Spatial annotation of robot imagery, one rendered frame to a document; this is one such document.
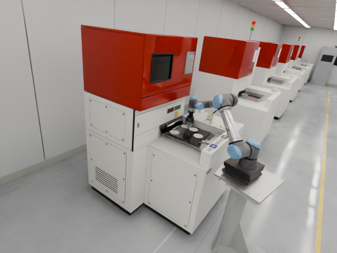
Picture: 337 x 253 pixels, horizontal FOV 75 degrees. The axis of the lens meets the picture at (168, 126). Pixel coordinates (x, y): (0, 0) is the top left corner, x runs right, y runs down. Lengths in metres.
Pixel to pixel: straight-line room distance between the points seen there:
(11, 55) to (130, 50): 1.44
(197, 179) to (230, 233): 0.63
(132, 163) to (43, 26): 1.81
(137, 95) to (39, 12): 1.59
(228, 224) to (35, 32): 2.77
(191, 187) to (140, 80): 1.03
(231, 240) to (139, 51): 1.88
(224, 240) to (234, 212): 0.36
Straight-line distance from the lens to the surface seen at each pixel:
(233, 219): 2.19
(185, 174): 2.00
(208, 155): 1.87
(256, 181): 1.95
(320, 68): 14.26
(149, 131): 2.08
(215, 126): 2.41
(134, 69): 1.77
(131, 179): 2.20
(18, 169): 3.28
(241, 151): 1.72
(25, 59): 2.91
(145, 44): 1.70
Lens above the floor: 1.86
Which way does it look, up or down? 24 degrees down
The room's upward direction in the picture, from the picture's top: 7 degrees clockwise
